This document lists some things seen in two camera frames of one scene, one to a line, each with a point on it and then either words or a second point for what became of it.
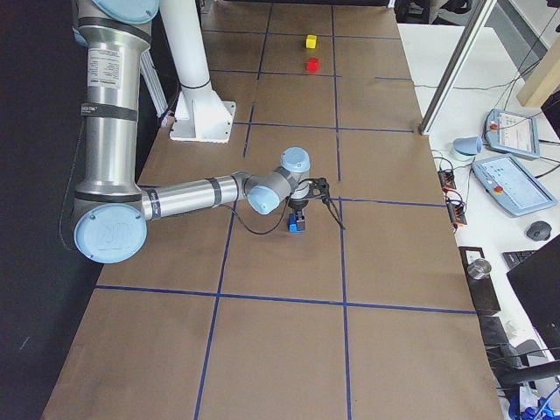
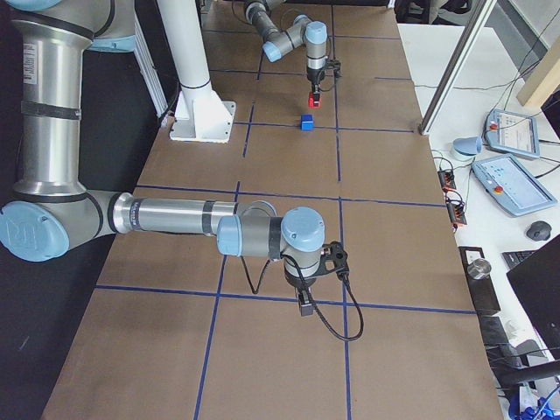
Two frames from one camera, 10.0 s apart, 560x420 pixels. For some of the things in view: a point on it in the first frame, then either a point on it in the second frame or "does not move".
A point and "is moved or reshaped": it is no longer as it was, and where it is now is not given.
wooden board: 543,80 does not move
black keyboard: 514,257 does not move
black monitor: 536,282 does not move
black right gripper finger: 300,221 to 306,303
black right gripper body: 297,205 to 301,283
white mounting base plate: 201,115 does not move
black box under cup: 482,290 does not move
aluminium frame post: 457,66 does not move
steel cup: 479,269 does not move
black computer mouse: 539,230 does not move
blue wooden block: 292,224 is moved or reshaped
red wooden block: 313,64 is moved or reshaped
